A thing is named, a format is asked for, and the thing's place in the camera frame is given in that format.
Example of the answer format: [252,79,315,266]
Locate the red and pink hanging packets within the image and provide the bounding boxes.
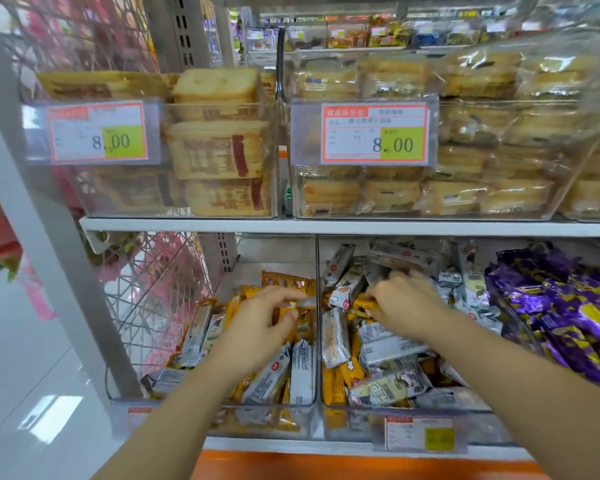
[0,162,58,321]

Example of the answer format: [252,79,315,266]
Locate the white shelf board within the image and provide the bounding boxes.
[80,216,600,239]

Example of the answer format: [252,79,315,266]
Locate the perforated grey shelf upright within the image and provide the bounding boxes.
[145,0,239,274]

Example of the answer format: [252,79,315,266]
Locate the person's left hand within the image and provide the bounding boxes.
[207,286,309,383]

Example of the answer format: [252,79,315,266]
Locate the white wire mesh panel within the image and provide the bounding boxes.
[0,0,217,398]

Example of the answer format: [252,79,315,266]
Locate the small red and yellow label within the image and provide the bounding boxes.
[383,416,457,453]

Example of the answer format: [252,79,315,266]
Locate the person's right hand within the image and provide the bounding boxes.
[365,270,457,346]

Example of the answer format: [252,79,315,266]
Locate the clear bin with divider wall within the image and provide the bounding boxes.
[106,234,322,441]

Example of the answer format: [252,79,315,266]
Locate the pile of clear-wrapped cake packets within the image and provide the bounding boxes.
[290,49,600,218]
[562,112,600,219]

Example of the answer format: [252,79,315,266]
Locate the black bin divider strip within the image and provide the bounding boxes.
[278,27,287,103]

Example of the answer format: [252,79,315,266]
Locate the grey shelf post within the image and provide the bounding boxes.
[0,0,144,401]

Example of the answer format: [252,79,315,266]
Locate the pile of wrapped toast packets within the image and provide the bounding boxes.
[37,68,277,218]

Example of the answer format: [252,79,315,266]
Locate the yellow snack bar packet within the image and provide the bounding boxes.
[347,294,382,321]
[280,301,317,345]

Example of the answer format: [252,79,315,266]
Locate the person's right forearm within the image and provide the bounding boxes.
[430,315,600,480]

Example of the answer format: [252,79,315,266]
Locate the clear bin with price label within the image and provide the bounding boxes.
[317,235,513,446]

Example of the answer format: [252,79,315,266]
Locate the pile of purple snack packets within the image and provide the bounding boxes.
[484,244,600,401]

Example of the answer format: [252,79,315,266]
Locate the orange shelf base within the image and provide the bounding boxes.
[190,449,552,480]

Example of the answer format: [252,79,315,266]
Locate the clear plastic bin with toast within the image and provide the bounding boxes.
[22,97,281,220]

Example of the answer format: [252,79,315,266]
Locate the small faded red label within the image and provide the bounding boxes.
[127,406,154,431]

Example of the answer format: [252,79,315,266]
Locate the person's left forearm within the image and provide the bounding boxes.
[92,345,247,480]

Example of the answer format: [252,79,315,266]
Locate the row of background snack boxes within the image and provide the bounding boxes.
[229,4,548,51]

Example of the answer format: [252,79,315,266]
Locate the red-framed price tag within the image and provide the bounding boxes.
[321,102,429,167]
[47,102,149,163]

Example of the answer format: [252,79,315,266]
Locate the wide clear plastic bin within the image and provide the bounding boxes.
[285,96,600,222]

